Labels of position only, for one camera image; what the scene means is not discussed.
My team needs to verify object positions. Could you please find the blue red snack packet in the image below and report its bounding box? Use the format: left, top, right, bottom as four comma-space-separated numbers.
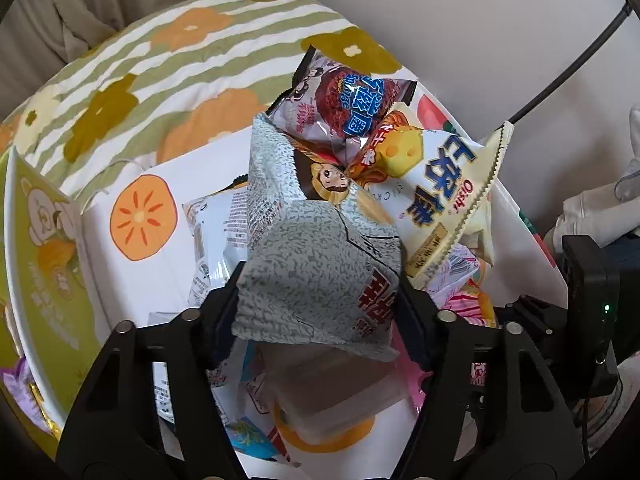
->
225, 415, 302, 469

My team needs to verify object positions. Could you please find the yellow cheese print snack packet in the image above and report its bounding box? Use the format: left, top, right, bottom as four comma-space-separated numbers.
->
345, 102, 516, 291

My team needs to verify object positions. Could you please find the purple gold snack packet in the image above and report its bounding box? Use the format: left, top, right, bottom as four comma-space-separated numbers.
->
0, 357, 57, 435

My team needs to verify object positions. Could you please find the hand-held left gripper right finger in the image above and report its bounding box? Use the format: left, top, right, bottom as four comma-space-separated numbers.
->
395, 280, 586, 480

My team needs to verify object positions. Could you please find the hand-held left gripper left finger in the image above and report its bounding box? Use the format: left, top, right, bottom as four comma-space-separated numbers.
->
55, 260, 251, 480

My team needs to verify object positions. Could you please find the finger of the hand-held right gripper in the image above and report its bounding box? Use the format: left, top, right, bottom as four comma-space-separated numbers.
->
495, 294, 570, 358

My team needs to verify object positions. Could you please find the green striped floral blanket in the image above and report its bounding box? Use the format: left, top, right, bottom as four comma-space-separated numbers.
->
0, 0, 406, 201

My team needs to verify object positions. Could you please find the black cable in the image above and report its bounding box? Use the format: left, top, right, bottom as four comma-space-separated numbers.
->
510, 2, 633, 123

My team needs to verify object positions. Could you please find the grey speckled snack packet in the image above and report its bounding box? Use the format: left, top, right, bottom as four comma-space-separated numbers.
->
231, 112, 405, 363

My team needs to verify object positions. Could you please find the green printed cardboard box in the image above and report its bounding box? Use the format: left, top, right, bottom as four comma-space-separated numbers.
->
0, 147, 118, 456

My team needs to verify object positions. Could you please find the white blue snack packet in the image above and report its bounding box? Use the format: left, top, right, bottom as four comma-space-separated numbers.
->
207, 342, 276, 416

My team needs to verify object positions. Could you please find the clear plastic container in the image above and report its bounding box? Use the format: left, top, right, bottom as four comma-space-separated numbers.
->
260, 342, 408, 446

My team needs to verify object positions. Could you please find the purple black snack packet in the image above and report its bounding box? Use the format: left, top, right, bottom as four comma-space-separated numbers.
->
265, 45, 418, 166

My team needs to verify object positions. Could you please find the white printed snack packet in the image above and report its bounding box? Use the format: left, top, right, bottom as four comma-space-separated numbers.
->
182, 185, 261, 311

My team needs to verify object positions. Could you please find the pink orange snack packet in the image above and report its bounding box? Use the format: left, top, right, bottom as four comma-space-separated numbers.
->
447, 285, 499, 329

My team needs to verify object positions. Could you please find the pink white snack packet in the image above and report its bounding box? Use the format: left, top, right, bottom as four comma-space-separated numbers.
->
427, 245, 487, 306

